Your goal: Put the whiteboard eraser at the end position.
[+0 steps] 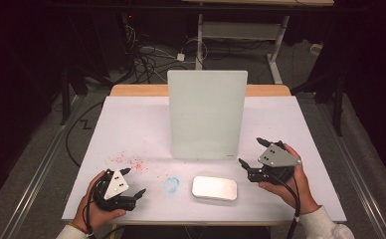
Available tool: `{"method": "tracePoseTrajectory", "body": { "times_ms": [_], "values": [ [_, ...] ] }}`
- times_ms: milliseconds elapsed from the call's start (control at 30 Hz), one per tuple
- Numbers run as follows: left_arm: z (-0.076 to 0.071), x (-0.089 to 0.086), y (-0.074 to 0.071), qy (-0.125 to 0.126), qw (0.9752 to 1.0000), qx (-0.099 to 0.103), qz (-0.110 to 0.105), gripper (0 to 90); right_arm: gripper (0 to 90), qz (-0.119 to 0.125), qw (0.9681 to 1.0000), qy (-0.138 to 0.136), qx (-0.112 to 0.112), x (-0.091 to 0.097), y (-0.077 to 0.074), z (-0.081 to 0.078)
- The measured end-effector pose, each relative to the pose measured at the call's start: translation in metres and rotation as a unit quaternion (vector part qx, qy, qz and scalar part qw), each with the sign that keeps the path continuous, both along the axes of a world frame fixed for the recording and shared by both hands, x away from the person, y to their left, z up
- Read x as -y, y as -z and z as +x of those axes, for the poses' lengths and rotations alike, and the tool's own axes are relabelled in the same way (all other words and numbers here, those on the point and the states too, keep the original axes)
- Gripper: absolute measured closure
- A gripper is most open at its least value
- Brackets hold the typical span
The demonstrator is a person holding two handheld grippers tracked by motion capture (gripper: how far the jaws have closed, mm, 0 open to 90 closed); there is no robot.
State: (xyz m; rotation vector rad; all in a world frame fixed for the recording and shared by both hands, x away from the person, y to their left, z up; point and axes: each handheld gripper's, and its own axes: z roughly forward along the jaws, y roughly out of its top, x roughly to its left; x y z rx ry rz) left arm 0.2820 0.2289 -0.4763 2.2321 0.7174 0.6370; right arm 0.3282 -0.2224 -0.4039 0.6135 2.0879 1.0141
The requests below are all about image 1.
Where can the white whiteboard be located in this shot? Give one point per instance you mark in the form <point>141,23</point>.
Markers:
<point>207,113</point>

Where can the white paper table cover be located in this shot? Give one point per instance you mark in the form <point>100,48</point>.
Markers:
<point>131,132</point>

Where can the black stand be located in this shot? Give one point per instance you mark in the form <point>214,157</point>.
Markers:
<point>338,109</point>
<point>65,99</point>

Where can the white whiteboard eraser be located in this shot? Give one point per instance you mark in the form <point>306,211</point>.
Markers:
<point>214,188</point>

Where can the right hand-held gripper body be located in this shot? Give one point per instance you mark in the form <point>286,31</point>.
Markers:
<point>277,158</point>

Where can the person's left hand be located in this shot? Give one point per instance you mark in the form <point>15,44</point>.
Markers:
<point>93,215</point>

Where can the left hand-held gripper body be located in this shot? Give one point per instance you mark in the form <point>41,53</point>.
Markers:
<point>114,187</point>

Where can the person's right hand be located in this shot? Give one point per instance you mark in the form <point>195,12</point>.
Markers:
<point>302,192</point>

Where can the aluminium floor rail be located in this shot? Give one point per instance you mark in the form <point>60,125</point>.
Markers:
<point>356,172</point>
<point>38,172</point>

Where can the white power adapter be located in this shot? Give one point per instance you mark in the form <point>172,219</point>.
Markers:
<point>180,57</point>

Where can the white metal desk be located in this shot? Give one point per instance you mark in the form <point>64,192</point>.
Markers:
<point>240,30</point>

